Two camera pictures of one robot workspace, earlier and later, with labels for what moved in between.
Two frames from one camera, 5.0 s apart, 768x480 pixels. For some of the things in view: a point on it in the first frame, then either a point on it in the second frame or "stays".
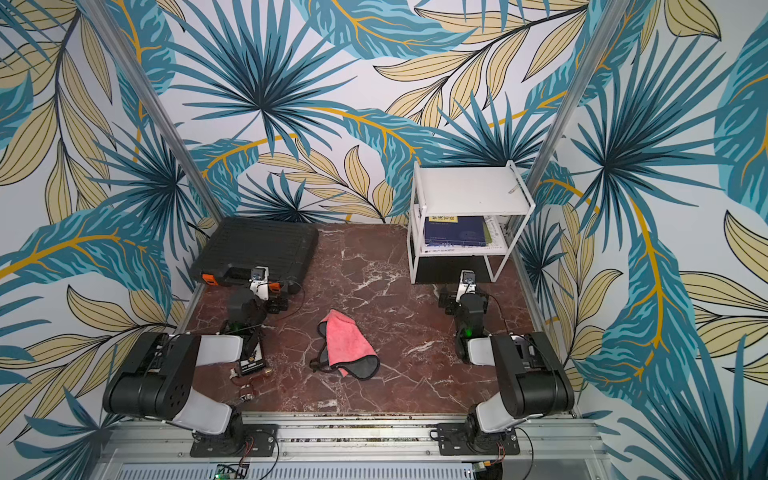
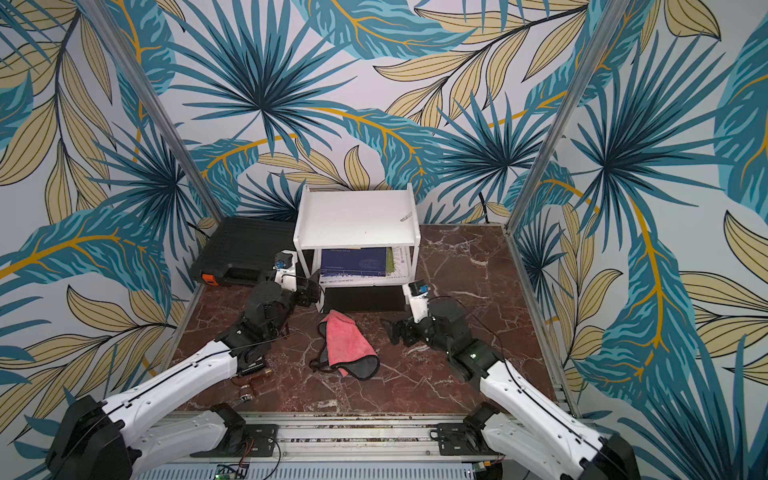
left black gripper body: x=274 y=307 → x=306 y=295
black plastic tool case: x=289 y=249 stays
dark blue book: x=455 y=231 → x=353 y=262
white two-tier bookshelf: x=467 y=188 → x=357 y=238
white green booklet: x=494 y=235 → x=397 y=262
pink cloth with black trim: x=346 y=349 stays
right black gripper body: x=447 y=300 → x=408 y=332
